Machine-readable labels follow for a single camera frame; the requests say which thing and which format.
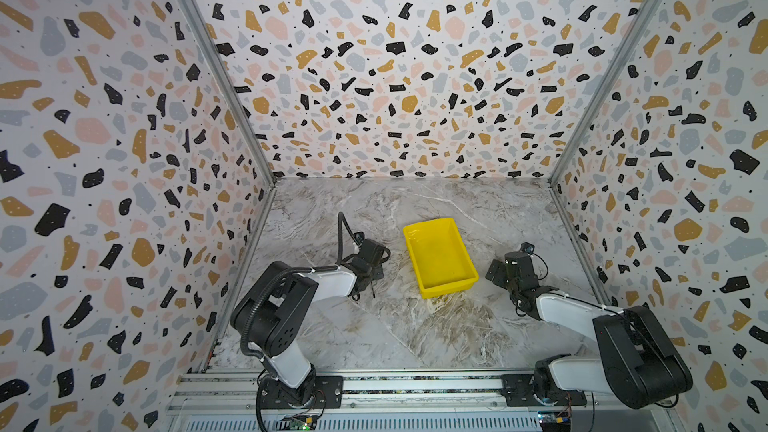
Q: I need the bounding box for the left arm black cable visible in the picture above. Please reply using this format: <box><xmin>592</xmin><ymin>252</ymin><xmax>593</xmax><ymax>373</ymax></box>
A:
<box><xmin>239</xmin><ymin>211</ymin><xmax>366</xmax><ymax>361</ymax></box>

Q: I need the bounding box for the yellow plastic bin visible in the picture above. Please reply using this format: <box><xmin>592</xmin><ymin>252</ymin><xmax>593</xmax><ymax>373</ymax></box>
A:
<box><xmin>403</xmin><ymin>218</ymin><xmax>479</xmax><ymax>299</ymax></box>

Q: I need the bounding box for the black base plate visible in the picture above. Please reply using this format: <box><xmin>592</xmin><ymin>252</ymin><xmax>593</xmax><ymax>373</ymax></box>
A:
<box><xmin>258</xmin><ymin>375</ymin><xmax>344</xmax><ymax>411</ymax></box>
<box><xmin>501</xmin><ymin>373</ymin><xmax>588</xmax><ymax>407</ymax></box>

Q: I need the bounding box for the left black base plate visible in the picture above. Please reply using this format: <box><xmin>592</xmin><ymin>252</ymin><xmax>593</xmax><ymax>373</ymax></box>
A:
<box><xmin>258</xmin><ymin>375</ymin><xmax>344</xmax><ymax>411</ymax></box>

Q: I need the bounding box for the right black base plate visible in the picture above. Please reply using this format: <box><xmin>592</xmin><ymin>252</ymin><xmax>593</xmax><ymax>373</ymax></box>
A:
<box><xmin>501</xmin><ymin>373</ymin><xmax>588</xmax><ymax>407</ymax></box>

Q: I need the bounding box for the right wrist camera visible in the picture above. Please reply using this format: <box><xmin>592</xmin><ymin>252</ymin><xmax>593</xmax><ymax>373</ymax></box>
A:
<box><xmin>520</xmin><ymin>242</ymin><xmax>535</xmax><ymax>255</ymax></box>

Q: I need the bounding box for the right aluminium corner post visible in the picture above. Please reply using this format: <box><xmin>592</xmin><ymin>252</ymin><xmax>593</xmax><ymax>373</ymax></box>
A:
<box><xmin>548</xmin><ymin>0</ymin><xmax>691</xmax><ymax>186</ymax></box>

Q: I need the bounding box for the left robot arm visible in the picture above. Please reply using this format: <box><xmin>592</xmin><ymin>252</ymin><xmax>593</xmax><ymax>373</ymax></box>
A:
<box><xmin>230</xmin><ymin>239</ymin><xmax>391</xmax><ymax>405</ymax></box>

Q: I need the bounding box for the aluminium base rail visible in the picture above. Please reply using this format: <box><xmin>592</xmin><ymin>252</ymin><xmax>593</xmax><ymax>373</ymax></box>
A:
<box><xmin>163</xmin><ymin>369</ymin><xmax>685</xmax><ymax>431</ymax></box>

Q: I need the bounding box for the aluminium corner post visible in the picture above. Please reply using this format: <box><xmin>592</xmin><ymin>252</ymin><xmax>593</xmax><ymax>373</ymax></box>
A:
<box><xmin>157</xmin><ymin>0</ymin><xmax>277</xmax><ymax>186</ymax></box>
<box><xmin>548</xmin><ymin>0</ymin><xmax>691</xmax><ymax>186</ymax></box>

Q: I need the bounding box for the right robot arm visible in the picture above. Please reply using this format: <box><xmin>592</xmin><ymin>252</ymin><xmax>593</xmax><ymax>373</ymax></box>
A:
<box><xmin>486</xmin><ymin>248</ymin><xmax>693</xmax><ymax>410</ymax></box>

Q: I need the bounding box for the left aluminium corner post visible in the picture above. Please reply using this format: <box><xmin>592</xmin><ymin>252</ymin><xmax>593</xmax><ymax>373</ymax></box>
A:
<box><xmin>157</xmin><ymin>0</ymin><xmax>277</xmax><ymax>186</ymax></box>

